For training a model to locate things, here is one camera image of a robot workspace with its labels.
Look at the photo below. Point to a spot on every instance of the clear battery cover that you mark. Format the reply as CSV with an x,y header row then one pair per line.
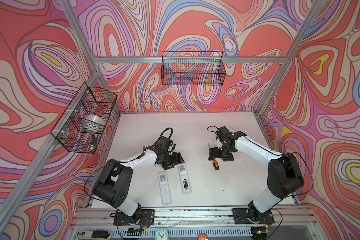
x,y
201,164

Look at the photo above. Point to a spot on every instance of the black wire basket on wall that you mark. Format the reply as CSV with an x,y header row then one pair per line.
x,y
193,68
87,101

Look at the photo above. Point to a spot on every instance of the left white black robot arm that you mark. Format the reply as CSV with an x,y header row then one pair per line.
x,y
113,184

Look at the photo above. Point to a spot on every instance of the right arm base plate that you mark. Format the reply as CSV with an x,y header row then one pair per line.
x,y
252,216

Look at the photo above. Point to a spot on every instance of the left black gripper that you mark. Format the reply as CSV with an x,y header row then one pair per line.
x,y
175,160

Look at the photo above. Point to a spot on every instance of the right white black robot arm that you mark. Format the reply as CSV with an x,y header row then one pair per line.
x,y
284,175

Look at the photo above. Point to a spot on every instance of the black wire basket on left wall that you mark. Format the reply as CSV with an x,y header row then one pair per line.
x,y
87,101

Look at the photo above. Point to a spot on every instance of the black white device on rail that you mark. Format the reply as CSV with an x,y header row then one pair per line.
x,y
93,235

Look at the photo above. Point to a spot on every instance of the small white clock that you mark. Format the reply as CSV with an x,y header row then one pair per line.
x,y
162,234

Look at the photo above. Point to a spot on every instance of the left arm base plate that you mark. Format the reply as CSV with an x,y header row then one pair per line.
x,y
144,217

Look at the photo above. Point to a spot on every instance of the orange handled screwdriver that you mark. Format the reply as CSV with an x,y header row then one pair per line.
x,y
215,163

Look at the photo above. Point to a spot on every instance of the white remote near front edge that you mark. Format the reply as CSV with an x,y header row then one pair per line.
x,y
164,188

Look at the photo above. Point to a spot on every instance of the white tape roll in basket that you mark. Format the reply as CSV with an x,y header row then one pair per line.
x,y
93,124

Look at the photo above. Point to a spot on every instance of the white remote with batteries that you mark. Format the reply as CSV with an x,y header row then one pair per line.
x,y
184,179

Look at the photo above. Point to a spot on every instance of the black wire basket on back wall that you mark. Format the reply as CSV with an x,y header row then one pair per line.
x,y
193,68

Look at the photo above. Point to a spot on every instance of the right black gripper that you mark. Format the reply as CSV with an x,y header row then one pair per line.
x,y
215,149

